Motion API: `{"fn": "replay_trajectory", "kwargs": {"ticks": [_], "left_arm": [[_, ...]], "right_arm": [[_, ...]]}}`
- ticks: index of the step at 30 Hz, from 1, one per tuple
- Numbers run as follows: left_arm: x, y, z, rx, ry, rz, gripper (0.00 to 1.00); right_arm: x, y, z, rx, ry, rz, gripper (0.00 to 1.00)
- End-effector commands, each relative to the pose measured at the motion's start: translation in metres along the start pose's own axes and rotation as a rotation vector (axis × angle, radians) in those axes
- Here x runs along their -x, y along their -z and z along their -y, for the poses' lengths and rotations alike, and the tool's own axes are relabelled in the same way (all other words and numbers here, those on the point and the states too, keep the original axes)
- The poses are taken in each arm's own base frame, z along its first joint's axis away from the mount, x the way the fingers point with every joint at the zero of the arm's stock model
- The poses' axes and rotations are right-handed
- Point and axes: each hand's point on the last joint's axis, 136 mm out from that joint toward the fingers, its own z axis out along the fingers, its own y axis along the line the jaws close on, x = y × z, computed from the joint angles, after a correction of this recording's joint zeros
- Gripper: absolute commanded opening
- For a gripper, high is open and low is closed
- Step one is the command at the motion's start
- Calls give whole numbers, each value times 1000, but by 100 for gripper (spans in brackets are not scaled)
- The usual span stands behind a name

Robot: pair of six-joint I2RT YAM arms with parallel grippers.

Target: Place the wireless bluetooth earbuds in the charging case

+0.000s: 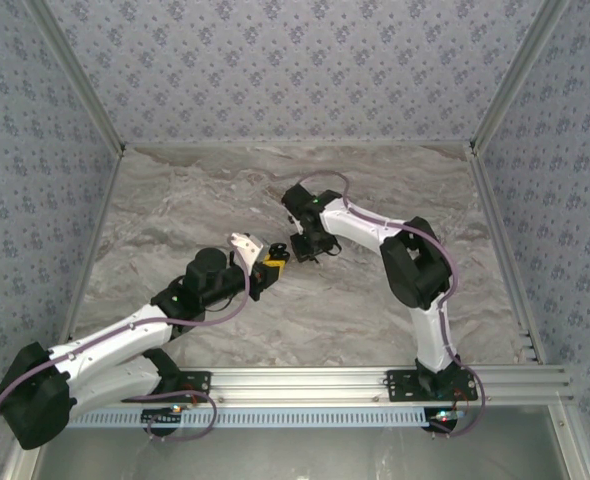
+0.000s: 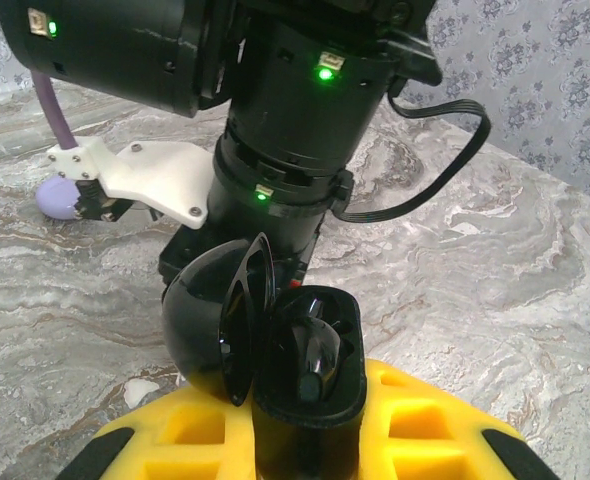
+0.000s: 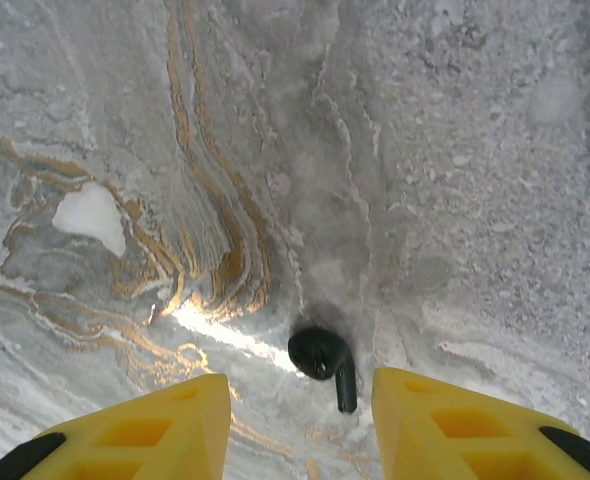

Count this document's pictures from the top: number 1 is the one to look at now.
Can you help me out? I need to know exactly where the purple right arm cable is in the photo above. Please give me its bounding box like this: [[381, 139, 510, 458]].
[[298, 171, 487, 440]]

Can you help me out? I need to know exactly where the white slotted cable duct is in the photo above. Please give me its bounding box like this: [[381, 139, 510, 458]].
[[69, 405, 434, 429]]

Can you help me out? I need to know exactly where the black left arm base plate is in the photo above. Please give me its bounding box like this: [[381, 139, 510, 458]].
[[119, 370, 213, 404]]

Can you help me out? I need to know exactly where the aluminium frame leg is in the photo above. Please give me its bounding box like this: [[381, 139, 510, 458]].
[[547, 403, 590, 480], [2, 444, 49, 480]]

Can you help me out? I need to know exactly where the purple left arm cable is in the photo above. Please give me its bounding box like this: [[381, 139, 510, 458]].
[[0, 259, 251, 444]]

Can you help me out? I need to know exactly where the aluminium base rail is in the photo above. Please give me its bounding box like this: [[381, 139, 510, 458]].
[[119, 366, 575, 405]]

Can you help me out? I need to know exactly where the aluminium table side rail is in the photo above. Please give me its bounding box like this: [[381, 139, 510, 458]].
[[466, 142, 549, 365]]

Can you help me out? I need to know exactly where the aluminium frame post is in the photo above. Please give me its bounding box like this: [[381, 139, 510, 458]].
[[24, 0, 128, 155], [468, 0, 575, 154]]

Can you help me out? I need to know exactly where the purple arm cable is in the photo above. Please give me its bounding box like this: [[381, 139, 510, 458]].
[[298, 171, 487, 440], [0, 259, 251, 444]]

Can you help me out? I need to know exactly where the small LED circuit board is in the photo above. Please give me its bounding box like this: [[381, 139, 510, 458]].
[[141, 405, 185, 427], [424, 407, 471, 432]]

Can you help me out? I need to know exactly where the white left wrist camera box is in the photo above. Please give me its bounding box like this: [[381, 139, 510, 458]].
[[226, 232, 266, 274]]

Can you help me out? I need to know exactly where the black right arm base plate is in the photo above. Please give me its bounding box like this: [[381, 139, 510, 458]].
[[385, 369, 479, 404]]

